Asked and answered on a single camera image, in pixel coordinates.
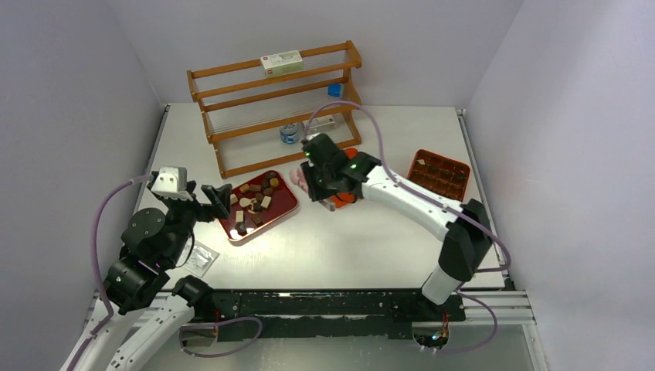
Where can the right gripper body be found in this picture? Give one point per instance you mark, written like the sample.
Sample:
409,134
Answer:
318,182

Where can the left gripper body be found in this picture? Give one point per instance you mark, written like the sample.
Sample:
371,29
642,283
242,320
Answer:
188,212

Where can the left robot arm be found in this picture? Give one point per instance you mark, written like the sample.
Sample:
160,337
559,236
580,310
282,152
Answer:
153,243

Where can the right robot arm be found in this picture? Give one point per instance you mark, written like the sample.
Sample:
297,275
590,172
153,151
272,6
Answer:
462,228

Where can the white heart chocolate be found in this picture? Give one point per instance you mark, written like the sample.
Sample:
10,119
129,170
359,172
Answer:
245,202

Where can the dark round chocolate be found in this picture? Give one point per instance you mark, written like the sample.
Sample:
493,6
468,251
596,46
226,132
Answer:
241,228

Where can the white chocolate piece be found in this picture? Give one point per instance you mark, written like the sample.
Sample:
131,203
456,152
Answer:
266,201

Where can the orange box lid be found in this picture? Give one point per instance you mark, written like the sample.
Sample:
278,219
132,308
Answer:
343,199

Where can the dark red tray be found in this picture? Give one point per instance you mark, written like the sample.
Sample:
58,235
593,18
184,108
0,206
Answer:
268,183

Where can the white red small box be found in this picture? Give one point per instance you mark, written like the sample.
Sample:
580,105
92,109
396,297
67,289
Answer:
319,124

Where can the clear plastic bag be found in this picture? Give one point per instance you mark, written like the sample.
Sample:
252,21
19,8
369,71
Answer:
197,259

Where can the blue lidded jar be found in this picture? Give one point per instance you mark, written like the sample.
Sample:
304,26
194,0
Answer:
290,133

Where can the blue cube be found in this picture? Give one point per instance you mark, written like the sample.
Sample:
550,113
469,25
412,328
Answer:
335,90

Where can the wooden three-tier shelf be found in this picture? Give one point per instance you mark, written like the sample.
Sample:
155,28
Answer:
243,105

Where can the white green box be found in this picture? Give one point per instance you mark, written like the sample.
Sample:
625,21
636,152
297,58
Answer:
280,64

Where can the orange compartment box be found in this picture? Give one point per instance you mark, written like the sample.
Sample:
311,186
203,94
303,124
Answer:
440,175

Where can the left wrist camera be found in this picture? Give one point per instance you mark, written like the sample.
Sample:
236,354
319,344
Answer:
171,183

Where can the black base frame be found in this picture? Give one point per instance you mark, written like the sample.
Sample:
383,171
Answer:
266,314

